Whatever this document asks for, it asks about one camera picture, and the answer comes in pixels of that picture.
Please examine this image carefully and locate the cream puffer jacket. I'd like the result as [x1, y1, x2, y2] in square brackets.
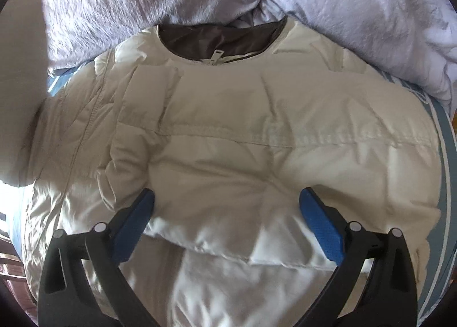
[21, 16, 444, 327]

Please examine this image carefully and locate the blue white striped bedsheet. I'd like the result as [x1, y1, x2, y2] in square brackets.
[6, 62, 457, 327]

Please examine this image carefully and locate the lavender crinkled duvet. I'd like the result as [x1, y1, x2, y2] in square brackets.
[43, 0, 456, 113]

